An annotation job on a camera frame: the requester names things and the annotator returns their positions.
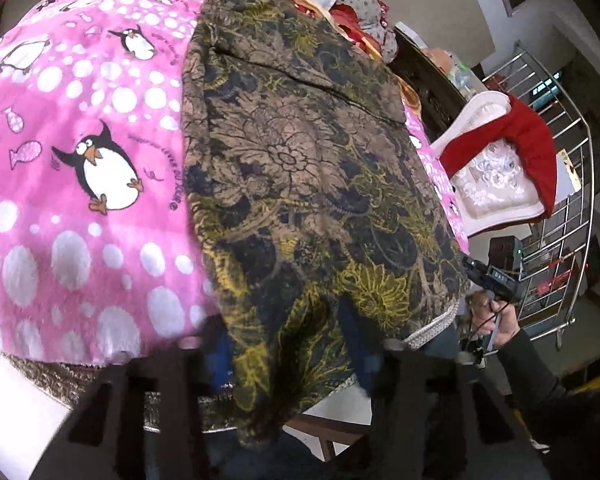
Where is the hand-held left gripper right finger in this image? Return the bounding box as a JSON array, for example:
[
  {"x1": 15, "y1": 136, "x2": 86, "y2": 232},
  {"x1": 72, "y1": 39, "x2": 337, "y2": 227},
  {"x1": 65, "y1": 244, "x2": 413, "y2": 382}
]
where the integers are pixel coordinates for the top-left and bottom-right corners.
[{"x1": 337, "y1": 300, "x2": 486, "y2": 480}]

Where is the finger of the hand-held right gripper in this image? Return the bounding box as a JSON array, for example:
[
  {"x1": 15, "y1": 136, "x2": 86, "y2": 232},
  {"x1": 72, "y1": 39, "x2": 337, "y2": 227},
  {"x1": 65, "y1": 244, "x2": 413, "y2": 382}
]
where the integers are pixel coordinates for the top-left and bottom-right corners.
[{"x1": 461, "y1": 256, "x2": 487, "y2": 288}]

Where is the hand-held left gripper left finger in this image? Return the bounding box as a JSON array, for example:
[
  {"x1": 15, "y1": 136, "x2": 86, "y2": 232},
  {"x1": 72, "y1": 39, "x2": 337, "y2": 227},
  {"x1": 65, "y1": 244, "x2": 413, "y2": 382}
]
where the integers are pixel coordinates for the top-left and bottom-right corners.
[{"x1": 55, "y1": 315, "x2": 226, "y2": 480}]

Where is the brown floral patterned garment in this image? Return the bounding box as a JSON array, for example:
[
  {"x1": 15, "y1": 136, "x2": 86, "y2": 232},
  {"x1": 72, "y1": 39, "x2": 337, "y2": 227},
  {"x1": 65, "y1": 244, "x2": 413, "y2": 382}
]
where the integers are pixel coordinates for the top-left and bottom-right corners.
[{"x1": 180, "y1": 0, "x2": 473, "y2": 448}]

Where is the person's right forearm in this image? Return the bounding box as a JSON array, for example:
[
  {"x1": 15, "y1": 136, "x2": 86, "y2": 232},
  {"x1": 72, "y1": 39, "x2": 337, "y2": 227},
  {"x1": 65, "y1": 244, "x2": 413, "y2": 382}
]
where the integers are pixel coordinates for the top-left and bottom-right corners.
[{"x1": 495, "y1": 329, "x2": 600, "y2": 461}]

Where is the person's right hand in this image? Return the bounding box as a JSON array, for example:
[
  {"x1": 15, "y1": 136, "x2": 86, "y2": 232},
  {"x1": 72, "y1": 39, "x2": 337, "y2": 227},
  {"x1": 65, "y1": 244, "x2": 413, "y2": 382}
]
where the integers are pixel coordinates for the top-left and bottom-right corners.
[{"x1": 472, "y1": 296, "x2": 523, "y2": 352}]

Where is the white ornate chair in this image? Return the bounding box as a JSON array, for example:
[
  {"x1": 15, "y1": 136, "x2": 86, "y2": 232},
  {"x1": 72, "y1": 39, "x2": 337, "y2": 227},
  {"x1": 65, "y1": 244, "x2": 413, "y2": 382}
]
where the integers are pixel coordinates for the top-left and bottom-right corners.
[{"x1": 430, "y1": 91, "x2": 581, "y2": 238}]

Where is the metal railing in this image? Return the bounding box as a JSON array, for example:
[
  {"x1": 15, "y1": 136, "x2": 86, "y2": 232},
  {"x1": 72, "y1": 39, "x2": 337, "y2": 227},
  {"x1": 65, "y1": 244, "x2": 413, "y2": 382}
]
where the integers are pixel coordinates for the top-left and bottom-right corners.
[{"x1": 480, "y1": 42, "x2": 596, "y2": 351}]

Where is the bed with beige trim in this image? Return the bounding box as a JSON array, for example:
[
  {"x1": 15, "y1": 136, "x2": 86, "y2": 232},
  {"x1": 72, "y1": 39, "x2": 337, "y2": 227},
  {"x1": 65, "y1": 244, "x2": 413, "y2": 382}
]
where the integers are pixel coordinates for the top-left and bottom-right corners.
[{"x1": 0, "y1": 345, "x2": 381, "y2": 463}]

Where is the red cloth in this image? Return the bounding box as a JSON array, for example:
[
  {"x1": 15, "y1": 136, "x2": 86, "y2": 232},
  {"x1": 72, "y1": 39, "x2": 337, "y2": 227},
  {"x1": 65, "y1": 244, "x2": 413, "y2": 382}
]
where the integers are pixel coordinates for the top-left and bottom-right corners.
[{"x1": 439, "y1": 95, "x2": 558, "y2": 218}]

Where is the dark carved wooden cabinet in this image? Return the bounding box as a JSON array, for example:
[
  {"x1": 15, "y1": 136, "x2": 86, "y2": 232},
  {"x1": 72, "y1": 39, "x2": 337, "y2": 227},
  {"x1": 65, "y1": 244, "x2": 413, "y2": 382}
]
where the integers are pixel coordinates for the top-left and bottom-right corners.
[{"x1": 390, "y1": 25, "x2": 461, "y2": 141}]

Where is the pastel clutter pile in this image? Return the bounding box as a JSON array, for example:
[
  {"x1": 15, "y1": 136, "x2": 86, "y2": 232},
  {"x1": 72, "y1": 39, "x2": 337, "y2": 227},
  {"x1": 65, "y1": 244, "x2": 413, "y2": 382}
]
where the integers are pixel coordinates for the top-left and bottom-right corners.
[{"x1": 425, "y1": 47, "x2": 476, "y2": 96}]

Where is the pink penguin print blanket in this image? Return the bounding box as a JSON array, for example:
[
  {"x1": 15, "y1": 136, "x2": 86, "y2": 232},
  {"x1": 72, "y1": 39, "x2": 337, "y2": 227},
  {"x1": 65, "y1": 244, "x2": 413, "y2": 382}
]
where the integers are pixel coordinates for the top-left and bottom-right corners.
[{"x1": 0, "y1": 0, "x2": 471, "y2": 366}]

